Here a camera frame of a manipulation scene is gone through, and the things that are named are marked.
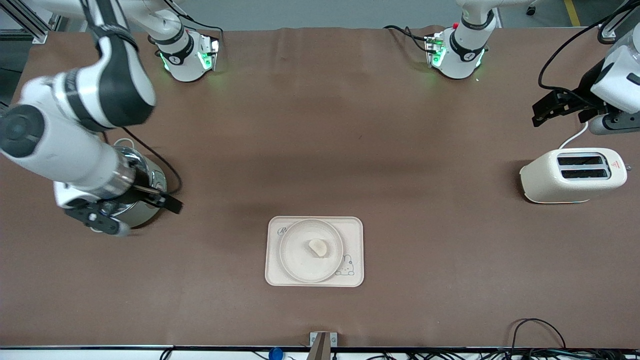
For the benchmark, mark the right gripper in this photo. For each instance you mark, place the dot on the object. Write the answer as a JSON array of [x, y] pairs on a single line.
[[141, 183]]

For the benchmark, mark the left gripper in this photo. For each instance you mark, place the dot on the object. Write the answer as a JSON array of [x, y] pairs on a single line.
[[583, 92]]

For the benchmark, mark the round cream plate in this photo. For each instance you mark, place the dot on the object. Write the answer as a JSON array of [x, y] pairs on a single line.
[[300, 260]]

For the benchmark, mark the pale steamed bun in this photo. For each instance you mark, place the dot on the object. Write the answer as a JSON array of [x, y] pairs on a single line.
[[318, 248]]

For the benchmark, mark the arm base connector block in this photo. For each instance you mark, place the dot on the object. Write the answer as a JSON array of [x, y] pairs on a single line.
[[435, 50], [210, 52]]

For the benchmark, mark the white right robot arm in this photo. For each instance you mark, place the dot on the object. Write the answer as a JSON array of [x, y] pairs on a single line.
[[65, 145]]

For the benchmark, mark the cream rabbit print tray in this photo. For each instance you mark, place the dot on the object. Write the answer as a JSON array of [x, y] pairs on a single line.
[[352, 227]]

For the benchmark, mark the silver electric cooking pot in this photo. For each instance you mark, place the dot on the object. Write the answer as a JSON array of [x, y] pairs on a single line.
[[142, 219]]

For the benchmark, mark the glass pot lid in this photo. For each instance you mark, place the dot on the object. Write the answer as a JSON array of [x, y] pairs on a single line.
[[134, 157]]

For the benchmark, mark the cream two-slot toaster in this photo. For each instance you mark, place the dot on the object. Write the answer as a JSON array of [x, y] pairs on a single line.
[[555, 180]]

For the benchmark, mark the black chair caster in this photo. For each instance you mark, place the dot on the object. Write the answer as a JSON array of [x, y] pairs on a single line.
[[531, 10]]

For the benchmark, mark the blue round cap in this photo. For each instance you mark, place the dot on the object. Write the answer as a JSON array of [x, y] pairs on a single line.
[[275, 354]]

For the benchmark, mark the brown table mat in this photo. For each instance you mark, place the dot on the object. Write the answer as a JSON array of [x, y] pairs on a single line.
[[320, 125]]

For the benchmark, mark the aluminium frame profile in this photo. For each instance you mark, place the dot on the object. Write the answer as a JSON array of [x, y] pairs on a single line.
[[25, 20], [612, 30]]

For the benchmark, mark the grey metal camera bracket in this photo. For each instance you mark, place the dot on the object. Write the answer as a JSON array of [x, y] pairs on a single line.
[[322, 345]]

